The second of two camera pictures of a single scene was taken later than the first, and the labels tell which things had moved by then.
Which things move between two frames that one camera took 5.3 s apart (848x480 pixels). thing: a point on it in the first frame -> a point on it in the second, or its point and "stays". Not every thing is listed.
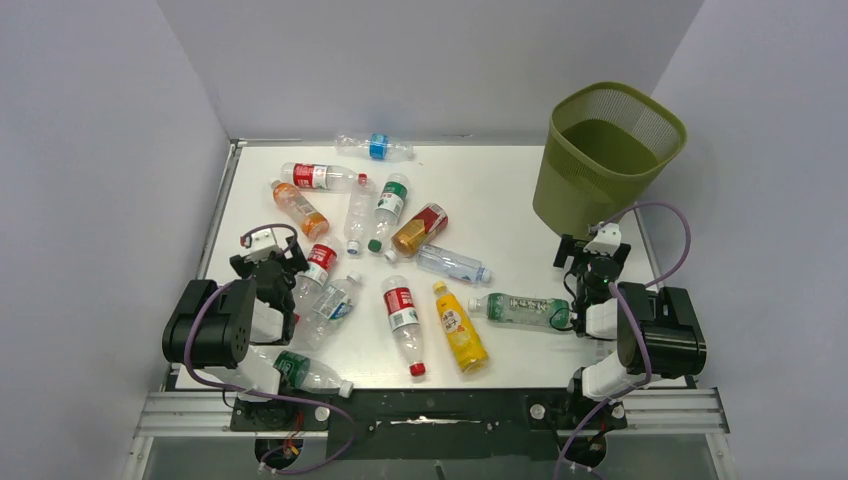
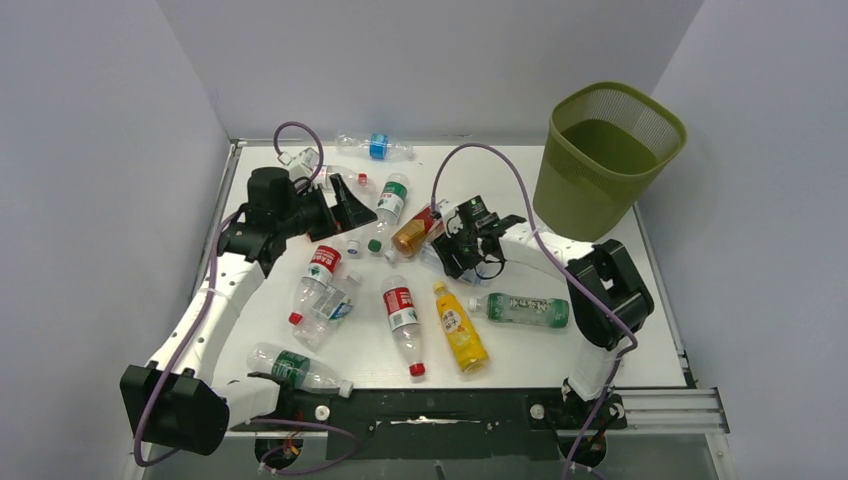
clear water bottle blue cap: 452,264 stays
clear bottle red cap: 404,321 stays
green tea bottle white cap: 550,312 stays
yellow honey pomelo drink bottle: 468,345 stays
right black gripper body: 581,264 -> 468,235
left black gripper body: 290,266 -> 308,213
